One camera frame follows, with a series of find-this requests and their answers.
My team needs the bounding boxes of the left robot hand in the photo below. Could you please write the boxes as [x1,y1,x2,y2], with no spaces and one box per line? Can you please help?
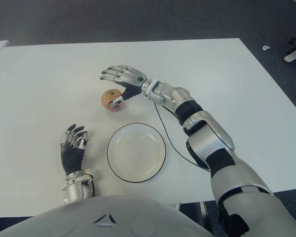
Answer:
[60,124,89,176]

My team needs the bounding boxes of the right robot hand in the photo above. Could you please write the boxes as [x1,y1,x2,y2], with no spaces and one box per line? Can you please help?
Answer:
[100,65,148,109]

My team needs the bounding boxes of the apple with blue sticker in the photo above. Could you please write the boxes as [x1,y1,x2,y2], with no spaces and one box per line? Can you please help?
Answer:
[101,89,125,112]

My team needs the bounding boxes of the white plate black rim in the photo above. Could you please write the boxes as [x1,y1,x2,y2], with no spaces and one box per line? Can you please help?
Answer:
[107,122,167,183]

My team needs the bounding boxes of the grey robot torso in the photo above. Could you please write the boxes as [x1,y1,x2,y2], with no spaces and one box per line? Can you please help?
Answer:
[0,195,213,237]

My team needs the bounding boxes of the white shoe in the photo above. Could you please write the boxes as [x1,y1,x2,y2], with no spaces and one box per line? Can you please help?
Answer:
[283,51,296,64]

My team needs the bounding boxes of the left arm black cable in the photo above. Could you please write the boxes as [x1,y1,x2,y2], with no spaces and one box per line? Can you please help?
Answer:
[88,175,99,198]

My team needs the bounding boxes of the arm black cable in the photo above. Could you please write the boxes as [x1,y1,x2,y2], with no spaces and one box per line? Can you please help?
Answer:
[154,102,212,172]
[88,175,99,198]

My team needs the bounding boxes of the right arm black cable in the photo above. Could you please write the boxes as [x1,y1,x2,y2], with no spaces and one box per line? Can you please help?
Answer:
[154,102,212,172]

